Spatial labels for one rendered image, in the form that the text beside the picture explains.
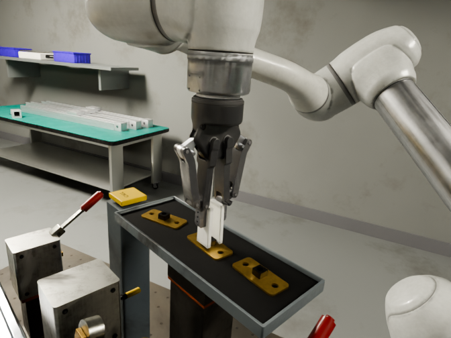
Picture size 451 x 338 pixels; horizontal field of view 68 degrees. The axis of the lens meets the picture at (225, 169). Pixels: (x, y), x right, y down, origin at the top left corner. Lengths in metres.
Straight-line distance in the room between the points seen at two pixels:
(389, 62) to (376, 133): 2.23
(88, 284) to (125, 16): 0.40
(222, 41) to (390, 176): 2.84
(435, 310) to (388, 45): 0.58
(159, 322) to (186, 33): 0.86
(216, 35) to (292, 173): 2.93
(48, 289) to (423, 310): 0.62
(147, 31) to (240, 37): 0.14
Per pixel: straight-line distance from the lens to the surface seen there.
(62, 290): 0.58
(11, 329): 0.71
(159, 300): 1.17
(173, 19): 0.47
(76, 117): 3.87
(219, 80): 0.44
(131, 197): 0.74
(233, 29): 0.44
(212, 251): 0.55
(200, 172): 0.50
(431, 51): 3.08
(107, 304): 0.59
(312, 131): 3.18
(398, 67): 0.90
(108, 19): 0.55
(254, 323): 0.43
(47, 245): 0.81
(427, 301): 0.72
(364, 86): 0.90
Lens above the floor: 1.46
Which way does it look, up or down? 18 degrees down
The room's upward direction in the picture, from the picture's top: 4 degrees clockwise
